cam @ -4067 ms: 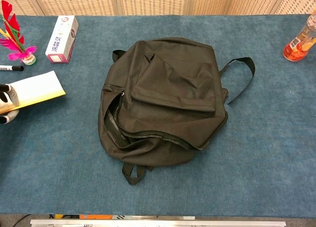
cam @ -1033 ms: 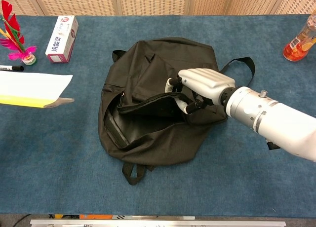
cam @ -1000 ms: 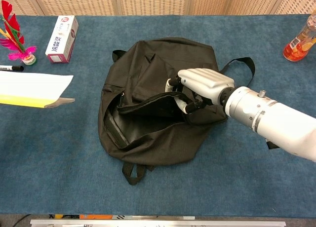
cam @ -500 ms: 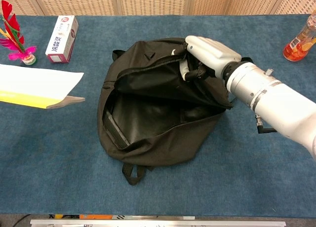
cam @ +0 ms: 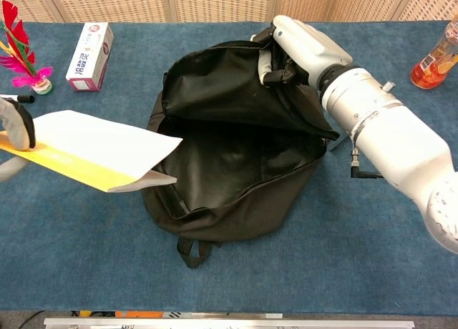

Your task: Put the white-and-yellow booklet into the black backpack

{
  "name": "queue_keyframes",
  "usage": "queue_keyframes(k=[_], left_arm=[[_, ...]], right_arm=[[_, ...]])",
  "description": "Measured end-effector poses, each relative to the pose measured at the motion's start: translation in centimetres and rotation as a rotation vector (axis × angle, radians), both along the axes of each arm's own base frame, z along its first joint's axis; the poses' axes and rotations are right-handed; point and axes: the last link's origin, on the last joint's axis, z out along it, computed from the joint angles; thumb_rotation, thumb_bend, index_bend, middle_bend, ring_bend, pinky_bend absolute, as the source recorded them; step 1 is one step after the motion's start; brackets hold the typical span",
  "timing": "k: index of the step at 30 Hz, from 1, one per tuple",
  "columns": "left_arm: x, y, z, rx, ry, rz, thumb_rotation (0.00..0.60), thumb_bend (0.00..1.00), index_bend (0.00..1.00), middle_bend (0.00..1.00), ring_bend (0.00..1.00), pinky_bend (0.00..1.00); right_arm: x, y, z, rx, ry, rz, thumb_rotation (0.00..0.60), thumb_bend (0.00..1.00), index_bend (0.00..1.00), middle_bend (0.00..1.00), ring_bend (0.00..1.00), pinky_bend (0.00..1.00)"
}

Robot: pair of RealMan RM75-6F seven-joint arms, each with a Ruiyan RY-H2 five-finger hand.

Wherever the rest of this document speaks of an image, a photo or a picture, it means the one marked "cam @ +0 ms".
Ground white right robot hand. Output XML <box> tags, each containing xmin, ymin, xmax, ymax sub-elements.
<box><xmin>250</xmin><ymin>14</ymin><xmax>354</xmax><ymax>91</ymax></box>

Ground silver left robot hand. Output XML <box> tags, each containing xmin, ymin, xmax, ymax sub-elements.
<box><xmin>0</xmin><ymin>97</ymin><xmax>36</xmax><ymax>182</ymax></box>

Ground white book with yellow band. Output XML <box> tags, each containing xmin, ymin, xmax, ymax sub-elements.
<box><xmin>0</xmin><ymin>109</ymin><xmax>184</xmax><ymax>194</ymax></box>

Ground black fabric backpack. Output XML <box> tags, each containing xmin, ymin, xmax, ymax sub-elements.
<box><xmin>141</xmin><ymin>23</ymin><xmax>346</xmax><ymax>270</ymax></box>

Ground black marker pen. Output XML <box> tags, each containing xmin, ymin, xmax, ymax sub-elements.
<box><xmin>0</xmin><ymin>94</ymin><xmax>36</xmax><ymax>104</ymax></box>

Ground red pink feather shuttlecock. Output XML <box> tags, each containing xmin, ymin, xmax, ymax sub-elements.
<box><xmin>0</xmin><ymin>0</ymin><xmax>54</xmax><ymax>95</ymax></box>

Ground woven rattan folding screen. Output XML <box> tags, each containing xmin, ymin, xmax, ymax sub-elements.
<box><xmin>0</xmin><ymin>0</ymin><xmax>458</xmax><ymax>23</ymax></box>

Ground white pink toothpaste box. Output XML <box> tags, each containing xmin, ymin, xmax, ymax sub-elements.
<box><xmin>65</xmin><ymin>21</ymin><xmax>115</xmax><ymax>92</ymax></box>

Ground orange drink bottle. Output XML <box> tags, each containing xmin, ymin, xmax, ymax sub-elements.
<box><xmin>409</xmin><ymin>11</ymin><xmax>458</xmax><ymax>90</ymax></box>

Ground blue felt table cloth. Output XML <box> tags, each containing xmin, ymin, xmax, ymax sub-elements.
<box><xmin>0</xmin><ymin>20</ymin><xmax>458</xmax><ymax>315</ymax></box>

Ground orange black striped strip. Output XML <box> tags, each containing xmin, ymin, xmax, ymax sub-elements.
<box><xmin>70</xmin><ymin>310</ymin><xmax>283</xmax><ymax>320</ymax></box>

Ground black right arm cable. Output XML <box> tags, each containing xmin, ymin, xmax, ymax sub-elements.
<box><xmin>349</xmin><ymin>148</ymin><xmax>384</xmax><ymax>180</ymax></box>

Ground aluminium profile rail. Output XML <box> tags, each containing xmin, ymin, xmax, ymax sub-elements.
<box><xmin>43</xmin><ymin>317</ymin><xmax>416</xmax><ymax>329</ymax></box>

